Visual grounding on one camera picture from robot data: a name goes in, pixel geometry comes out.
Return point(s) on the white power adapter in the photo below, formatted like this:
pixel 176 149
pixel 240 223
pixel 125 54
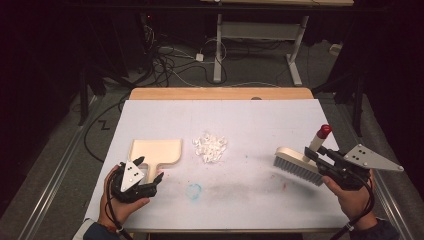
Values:
pixel 199 57

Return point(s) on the aluminium floor rail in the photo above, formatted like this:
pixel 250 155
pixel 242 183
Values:
pixel 390 200
pixel 53 186

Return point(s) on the person's left hand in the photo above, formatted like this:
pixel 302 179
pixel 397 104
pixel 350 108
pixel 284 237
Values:
pixel 117 205

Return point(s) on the white table mat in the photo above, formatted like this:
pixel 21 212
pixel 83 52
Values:
pixel 220 186

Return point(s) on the white metal desk frame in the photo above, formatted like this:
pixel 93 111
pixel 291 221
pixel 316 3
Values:
pixel 256 40

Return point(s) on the pile of white paper scraps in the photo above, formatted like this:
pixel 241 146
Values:
pixel 210 147

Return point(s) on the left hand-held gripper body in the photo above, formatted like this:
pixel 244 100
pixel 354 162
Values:
pixel 133 181

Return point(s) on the black metal stand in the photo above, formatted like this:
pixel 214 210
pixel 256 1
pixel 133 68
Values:
pixel 85 96
pixel 353 96

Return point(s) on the person's right hand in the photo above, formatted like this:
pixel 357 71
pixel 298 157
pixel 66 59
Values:
pixel 350 203

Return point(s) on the white power strip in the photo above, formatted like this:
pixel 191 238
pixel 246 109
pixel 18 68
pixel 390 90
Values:
pixel 335 49

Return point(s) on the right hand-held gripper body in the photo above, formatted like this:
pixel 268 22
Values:
pixel 353 166

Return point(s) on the cream plastic dustpan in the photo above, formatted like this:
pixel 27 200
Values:
pixel 158 156

